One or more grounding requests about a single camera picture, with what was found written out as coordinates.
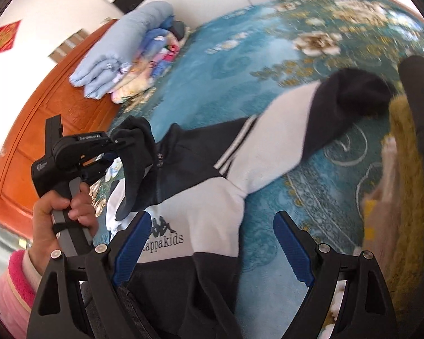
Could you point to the beige cloth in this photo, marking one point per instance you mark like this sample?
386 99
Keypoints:
378 190

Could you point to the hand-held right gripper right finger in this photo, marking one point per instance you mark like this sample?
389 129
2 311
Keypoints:
292 250

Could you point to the person's left hand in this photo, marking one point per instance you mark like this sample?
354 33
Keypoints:
46 219

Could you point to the dark cloth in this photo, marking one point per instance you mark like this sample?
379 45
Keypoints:
422 106

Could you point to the orange wooden headboard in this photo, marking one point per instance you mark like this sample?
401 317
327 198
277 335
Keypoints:
46 113

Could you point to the folded colourful floral quilt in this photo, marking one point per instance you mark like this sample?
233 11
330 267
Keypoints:
146 63

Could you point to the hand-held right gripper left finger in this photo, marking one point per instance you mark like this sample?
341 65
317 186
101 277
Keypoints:
131 250

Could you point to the black and white jacket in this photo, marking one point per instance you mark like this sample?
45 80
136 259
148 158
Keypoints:
212 197

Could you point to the person's left forearm pink sleeve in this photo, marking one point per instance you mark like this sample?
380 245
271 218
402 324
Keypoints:
10 289

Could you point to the folded light blue quilt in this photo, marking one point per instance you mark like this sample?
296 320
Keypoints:
109 49

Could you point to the yellow fuzzy cloth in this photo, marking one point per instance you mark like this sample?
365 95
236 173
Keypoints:
404 190

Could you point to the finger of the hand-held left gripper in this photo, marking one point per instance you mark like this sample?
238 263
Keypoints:
98 171

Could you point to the red wall decoration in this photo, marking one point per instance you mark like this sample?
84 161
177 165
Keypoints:
2 39

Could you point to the teal floral blanket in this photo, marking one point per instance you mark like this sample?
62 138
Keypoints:
268 60

